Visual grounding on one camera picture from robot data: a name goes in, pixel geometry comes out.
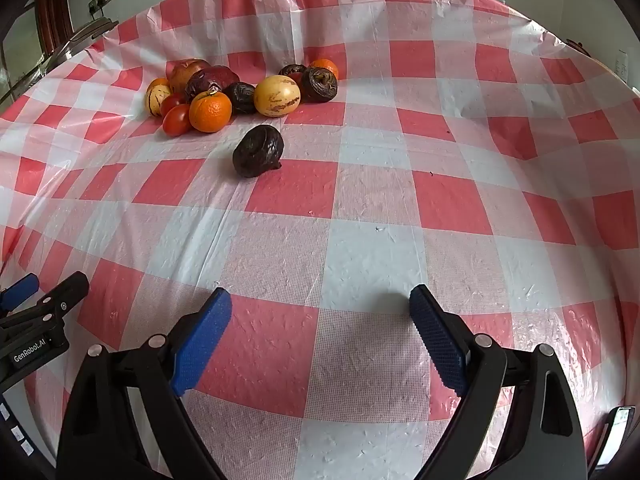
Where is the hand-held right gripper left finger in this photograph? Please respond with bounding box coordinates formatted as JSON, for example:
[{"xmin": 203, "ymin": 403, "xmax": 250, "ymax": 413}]
[{"xmin": 55, "ymin": 287, "xmax": 233, "ymax": 480}]

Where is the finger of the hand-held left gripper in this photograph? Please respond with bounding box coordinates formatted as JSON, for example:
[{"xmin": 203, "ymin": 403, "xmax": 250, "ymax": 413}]
[
  {"xmin": 0, "ymin": 273, "xmax": 41, "ymax": 313},
  {"xmin": 0, "ymin": 271, "xmax": 91, "ymax": 335}
]

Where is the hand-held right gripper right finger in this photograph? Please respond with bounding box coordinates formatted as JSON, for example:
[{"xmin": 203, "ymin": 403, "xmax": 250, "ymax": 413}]
[{"xmin": 409, "ymin": 284, "xmax": 588, "ymax": 480}]

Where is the dark purple passion fruit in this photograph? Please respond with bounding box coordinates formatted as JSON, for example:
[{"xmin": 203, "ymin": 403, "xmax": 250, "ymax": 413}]
[
  {"xmin": 232, "ymin": 125, "xmax": 286, "ymax": 179},
  {"xmin": 301, "ymin": 66, "xmax": 338, "ymax": 104},
  {"xmin": 278, "ymin": 64, "xmax": 308, "ymax": 86},
  {"xmin": 222, "ymin": 81, "xmax": 258, "ymax": 115}
]

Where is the red tomato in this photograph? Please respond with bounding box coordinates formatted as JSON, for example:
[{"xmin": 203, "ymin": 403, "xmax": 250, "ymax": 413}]
[
  {"xmin": 162, "ymin": 104, "xmax": 193, "ymax": 137},
  {"xmin": 160, "ymin": 92, "xmax": 190, "ymax": 117}
]

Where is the small yellow striped melon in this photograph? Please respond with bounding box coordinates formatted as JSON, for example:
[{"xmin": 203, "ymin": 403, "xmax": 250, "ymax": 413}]
[{"xmin": 145, "ymin": 85, "xmax": 173, "ymax": 117}]

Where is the red yellow apple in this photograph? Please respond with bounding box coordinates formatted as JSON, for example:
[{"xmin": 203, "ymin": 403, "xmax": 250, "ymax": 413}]
[{"xmin": 166, "ymin": 59, "xmax": 212, "ymax": 93}]

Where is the large yellow striped melon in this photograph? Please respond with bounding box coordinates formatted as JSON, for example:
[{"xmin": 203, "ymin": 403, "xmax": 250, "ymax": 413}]
[{"xmin": 253, "ymin": 75, "xmax": 302, "ymax": 118}]

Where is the dark red wrinkled fruit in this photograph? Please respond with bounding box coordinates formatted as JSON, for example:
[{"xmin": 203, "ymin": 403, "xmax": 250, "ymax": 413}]
[{"xmin": 184, "ymin": 66, "xmax": 242, "ymax": 101}]

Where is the red white checkered tablecloth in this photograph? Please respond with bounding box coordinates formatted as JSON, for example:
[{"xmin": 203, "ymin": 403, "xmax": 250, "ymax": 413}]
[{"xmin": 0, "ymin": 0, "xmax": 640, "ymax": 480}]

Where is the stainless steel pot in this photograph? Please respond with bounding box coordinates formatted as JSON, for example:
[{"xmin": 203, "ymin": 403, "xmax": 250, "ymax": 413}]
[{"xmin": 37, "ymin": 16, "xmax": 118, "ymax": 76}]

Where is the brown wooden door frame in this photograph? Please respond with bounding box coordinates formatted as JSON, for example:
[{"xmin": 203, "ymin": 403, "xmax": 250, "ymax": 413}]
[{"xmin": 35, "ymin": 0, "xmax": 73, "ymax": 55}]

